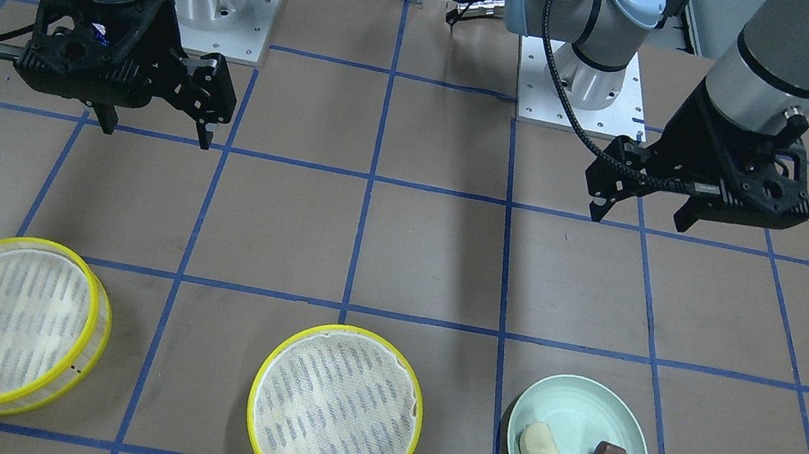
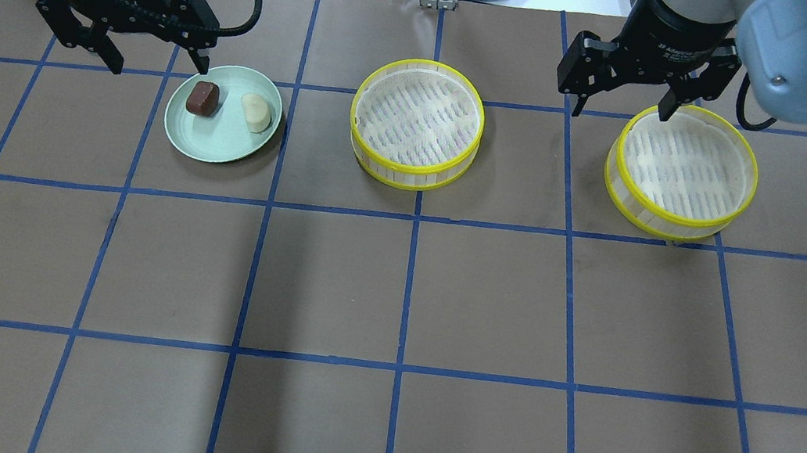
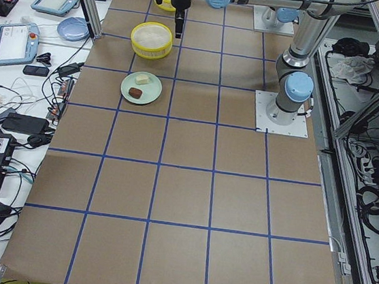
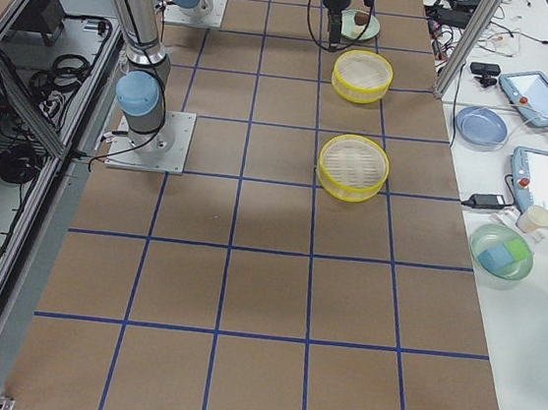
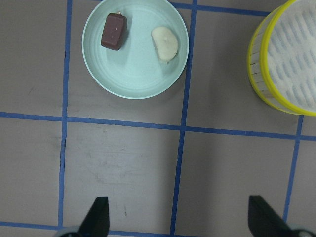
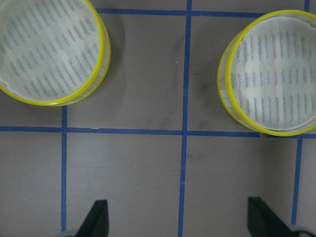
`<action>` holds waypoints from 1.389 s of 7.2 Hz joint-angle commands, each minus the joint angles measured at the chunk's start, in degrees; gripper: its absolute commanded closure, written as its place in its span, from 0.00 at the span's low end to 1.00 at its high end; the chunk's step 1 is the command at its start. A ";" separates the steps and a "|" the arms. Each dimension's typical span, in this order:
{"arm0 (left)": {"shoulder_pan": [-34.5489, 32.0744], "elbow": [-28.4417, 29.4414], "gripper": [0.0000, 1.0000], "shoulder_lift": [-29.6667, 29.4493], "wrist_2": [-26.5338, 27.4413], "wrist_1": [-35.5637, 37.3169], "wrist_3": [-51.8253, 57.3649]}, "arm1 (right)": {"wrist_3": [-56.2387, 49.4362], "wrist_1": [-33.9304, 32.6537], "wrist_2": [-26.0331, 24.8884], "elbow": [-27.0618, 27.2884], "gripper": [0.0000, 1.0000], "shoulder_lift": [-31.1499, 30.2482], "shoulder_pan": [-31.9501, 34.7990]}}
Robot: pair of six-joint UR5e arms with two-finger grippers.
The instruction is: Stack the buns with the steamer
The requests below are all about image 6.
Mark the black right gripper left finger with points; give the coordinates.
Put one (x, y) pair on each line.
(96, 223)

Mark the white steamer cloth liner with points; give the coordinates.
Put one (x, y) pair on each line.
(47, 49)
(273, 74)

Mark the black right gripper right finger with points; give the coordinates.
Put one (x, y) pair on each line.
(263, 222)

